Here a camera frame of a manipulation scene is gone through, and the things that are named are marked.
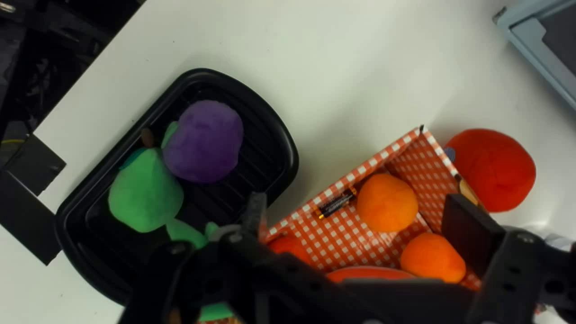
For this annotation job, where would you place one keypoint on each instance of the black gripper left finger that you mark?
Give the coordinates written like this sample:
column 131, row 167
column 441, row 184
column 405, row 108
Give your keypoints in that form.
column 254, row 212

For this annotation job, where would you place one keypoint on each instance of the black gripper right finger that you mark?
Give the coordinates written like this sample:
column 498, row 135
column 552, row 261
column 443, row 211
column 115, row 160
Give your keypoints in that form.
column 471, row 232

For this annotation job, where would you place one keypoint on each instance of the pineapple plushie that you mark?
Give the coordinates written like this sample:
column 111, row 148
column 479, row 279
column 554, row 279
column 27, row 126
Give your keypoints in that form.
column 218, row 313

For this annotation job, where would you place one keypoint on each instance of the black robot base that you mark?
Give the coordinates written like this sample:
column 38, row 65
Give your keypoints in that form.
column 43, row 49

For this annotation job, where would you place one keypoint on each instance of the watermelon slice plushie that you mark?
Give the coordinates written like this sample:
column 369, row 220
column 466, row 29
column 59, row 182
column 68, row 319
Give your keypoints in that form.
column 367, row 272

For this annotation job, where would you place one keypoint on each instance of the orange plush ball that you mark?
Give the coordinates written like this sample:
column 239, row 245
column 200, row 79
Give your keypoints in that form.
column 385, row 203
column 432, row 256

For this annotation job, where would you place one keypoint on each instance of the red plush toy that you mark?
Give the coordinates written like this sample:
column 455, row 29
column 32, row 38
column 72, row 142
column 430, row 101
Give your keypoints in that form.
column 497, row 167

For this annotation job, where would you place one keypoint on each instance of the red checkered cardboard box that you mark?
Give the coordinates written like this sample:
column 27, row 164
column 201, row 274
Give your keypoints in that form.
column 344, row 238

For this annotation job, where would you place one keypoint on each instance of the purple plush toy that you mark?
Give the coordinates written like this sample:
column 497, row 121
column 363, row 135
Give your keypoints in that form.
column 203, row 144

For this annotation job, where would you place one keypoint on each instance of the green plush toy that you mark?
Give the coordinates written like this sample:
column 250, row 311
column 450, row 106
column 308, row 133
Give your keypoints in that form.
column 146, row 196

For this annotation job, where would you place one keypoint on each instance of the black plastic tray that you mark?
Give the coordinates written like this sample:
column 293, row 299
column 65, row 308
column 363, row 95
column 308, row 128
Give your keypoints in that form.
column 106, row 252

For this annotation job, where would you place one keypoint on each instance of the black tape piece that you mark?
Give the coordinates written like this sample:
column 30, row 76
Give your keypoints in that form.
column 34, row 164

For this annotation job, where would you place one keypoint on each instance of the black tape strip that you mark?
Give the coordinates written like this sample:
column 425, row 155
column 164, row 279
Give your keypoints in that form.
column 27, row 220

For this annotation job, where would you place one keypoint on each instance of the light blue tablet frame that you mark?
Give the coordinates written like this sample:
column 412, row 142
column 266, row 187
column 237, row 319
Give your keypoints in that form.
column 543, row 32

